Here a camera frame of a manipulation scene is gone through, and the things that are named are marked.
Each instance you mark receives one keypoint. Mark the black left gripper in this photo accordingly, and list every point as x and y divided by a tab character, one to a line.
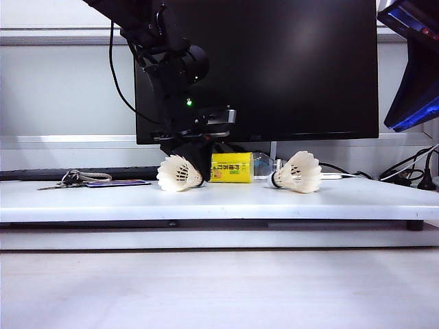
178	116

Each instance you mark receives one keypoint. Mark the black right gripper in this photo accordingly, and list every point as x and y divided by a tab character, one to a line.
428	15

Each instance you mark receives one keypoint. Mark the shuttlecock with green cork sticker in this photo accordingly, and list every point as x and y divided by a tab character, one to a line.
171	178

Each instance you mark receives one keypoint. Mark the white feather shuttlecock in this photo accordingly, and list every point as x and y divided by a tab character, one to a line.
305	174

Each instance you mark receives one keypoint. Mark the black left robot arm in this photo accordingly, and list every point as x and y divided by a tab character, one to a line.
137	13

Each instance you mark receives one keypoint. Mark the plastic bottle with yellow label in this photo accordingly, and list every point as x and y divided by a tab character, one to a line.
236	161

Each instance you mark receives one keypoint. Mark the white raised desk board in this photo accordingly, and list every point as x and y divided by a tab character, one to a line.
219	202

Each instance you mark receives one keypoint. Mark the black keyboard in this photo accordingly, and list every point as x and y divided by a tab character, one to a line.
130	171

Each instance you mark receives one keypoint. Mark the blue card tag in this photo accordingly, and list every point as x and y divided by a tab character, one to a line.
116	184

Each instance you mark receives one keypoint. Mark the black power plug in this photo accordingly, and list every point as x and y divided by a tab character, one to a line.
427	183

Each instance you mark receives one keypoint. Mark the bunch of metal keys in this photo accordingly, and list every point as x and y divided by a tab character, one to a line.
68	180

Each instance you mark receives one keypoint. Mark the black computer monitor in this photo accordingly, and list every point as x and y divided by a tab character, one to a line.
291	68

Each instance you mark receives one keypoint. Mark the black board foot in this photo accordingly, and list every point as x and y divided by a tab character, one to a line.
414	226

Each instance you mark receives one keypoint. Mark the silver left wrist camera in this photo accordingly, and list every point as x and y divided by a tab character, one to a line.
223	116

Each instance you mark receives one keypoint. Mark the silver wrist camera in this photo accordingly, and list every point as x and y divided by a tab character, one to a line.
401	18
223	116

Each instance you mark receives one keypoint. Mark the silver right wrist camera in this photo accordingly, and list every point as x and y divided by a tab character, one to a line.
401	18

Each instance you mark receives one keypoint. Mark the silver monitor stand post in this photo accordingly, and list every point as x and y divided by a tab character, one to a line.
273	150

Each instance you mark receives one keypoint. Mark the grey aluminium partition frame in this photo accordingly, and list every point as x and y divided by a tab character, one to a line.
51	37

